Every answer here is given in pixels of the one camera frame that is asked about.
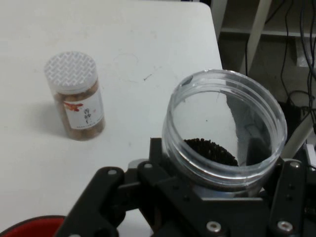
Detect white shelf unit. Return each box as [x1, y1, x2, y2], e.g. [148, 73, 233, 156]
[219, 0, 316, 38]

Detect red bowl with black rim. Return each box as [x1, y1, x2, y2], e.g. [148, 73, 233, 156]
[0, 215, 68, 237]

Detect black seeds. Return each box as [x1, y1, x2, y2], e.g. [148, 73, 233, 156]
[183, 137, 239, 167]

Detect white slanted tube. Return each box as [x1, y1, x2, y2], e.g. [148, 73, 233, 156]
[283, 115, 316, 159]
[239, 0, 274, 76]

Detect clear plastic jar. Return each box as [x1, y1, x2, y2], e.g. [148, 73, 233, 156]
[161, 69, 288, 198]

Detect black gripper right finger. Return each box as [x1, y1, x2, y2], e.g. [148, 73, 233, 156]
[246, 137, 316, 237]

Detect black hanging cable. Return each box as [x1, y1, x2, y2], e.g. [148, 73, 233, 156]
[299, 0, 316, 75]
[280, 0, 292, 99]

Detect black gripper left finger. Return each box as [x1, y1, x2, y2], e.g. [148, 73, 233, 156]
[56, 137, 230, 237]

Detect nut jar with white lid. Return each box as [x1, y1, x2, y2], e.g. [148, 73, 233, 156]
[43, 51, 107, 142]

